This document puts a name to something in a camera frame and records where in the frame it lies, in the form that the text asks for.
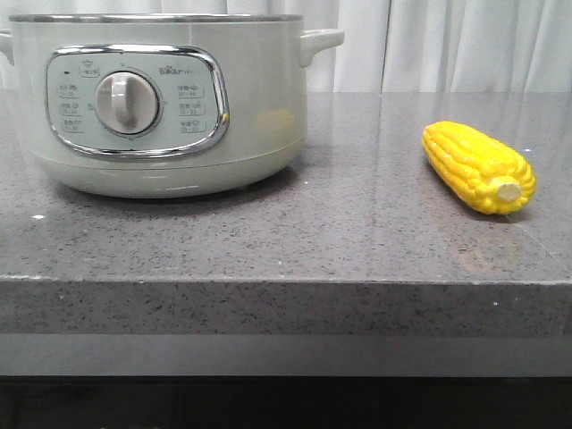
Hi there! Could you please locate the yellow plastic corn cob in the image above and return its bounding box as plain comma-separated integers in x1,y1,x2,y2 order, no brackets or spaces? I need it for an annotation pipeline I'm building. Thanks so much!
422,121,536,215

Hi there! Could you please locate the pale green electric cooking pot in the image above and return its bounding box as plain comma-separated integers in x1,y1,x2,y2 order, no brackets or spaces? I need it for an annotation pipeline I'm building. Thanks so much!
1,13,344,198

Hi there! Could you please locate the white pleated curtain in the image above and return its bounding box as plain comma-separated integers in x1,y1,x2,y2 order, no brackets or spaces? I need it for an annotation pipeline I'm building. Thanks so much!
1,1,571,93

